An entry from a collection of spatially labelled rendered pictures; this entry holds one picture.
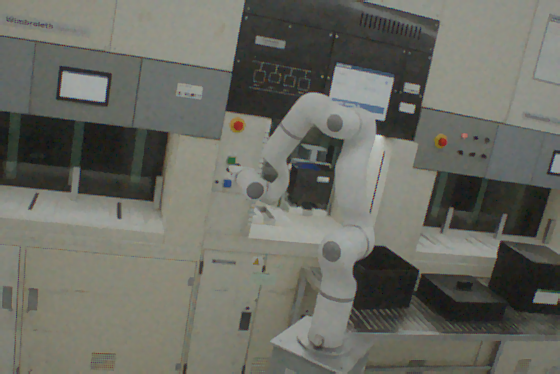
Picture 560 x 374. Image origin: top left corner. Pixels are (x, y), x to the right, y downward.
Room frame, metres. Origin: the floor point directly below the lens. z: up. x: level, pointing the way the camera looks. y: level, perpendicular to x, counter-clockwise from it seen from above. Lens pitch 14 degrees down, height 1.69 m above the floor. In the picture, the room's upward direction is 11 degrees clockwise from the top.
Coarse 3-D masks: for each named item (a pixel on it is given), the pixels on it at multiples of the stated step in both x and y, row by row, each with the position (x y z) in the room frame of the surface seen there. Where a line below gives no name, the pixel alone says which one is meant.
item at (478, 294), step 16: (432, 288) 2.24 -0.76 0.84; (448, 288) 2.21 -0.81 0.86; (464, 288) 2.24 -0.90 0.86; (480, 288) 2.28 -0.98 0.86; (432, 304) 2.21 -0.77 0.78; (448, 304) 2.11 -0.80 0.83; (464, 304) 2.09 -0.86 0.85; (480, 304) 2.12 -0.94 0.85; (496, 304) 2.15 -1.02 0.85; (448, 320) 2.09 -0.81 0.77; (464, 320) 2.10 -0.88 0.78; (480, 320) 2.13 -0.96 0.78; (496, 320) 2.16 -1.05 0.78
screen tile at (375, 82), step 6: (366, 78) 2.47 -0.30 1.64; (372, 78) 2.48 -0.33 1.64; (378, 78) 2.49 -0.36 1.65; (366, 84) 2.47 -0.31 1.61; (372, 84) 2.48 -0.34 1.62; (378, 84) 2.49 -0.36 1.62; (384, 90) 2.50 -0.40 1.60; (366, 96) 2.48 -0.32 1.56; (372, 96) 2.48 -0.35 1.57; (378, 96) 2.49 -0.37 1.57; (384, 96) 2.50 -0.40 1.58; (372, 102) 2.49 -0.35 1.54; (378, 102) 2.49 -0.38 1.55; (384, 102) 2.50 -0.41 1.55
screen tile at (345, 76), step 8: (344, 72) 2.44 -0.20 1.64; (352, 72) 2.45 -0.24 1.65; (344, 80) 2.44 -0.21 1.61; (352, 80) 2.45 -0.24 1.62; (360, 80) 2.46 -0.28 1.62; (336, 88) 2.43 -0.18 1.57; (344, 88) 2.44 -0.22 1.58; (352, 88) 2.45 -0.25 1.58; (360, 88) 2.46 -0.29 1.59; (344, 96) 2.44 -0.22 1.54; (352, 96) 2.46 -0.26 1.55
